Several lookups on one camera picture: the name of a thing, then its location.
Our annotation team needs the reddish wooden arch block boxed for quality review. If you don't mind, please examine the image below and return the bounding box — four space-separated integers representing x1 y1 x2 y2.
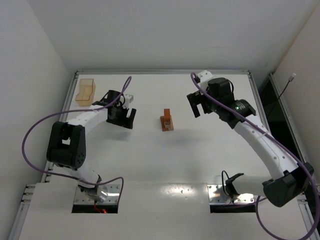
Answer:
163 108 171 122

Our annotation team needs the light wooden rectangular block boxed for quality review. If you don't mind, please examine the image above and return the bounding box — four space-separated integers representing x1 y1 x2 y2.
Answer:
168 120 174 131

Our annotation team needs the reddish brown rectangular block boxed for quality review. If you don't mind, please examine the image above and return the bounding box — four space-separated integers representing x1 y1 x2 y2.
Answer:
160 116 167 132

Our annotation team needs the transparent orange plastic box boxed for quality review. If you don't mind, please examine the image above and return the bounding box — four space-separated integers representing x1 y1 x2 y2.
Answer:
75 78 96 107

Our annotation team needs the ribbed light wooden block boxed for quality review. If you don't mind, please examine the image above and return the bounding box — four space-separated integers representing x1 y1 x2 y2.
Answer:
164 121 172 128

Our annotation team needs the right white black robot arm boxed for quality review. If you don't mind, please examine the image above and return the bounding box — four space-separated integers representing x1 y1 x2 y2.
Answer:
187 77 314 207

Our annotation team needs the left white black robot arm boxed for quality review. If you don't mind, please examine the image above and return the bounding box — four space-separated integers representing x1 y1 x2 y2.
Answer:
46 90 137 202

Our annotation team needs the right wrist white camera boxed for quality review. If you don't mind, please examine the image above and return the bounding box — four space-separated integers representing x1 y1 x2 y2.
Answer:
196 70 214 90

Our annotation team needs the wrist white camera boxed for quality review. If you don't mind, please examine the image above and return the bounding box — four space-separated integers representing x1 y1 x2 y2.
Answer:
196 70 214 90
123 94 134 105

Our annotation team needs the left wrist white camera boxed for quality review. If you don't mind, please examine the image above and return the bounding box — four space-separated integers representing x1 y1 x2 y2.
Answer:
123 94 134 105

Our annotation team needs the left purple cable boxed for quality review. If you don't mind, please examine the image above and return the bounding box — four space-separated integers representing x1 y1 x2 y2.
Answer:
21 75 133 201

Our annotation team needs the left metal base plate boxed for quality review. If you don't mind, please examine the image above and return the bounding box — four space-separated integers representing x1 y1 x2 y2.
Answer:
73 184 121 206

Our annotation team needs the metal base plate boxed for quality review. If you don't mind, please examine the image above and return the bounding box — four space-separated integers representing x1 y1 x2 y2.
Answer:
73 184 121 206
207 184 256 207

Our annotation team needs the black cable white plug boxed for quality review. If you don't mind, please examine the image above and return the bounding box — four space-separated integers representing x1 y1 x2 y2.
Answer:
266 72 296 119

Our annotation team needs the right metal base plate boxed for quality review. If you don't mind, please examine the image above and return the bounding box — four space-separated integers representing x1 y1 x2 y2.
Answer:
207 184 256 207

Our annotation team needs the aluminium table frame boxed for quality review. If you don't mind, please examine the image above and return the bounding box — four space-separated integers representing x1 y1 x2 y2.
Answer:
17 70 310 240

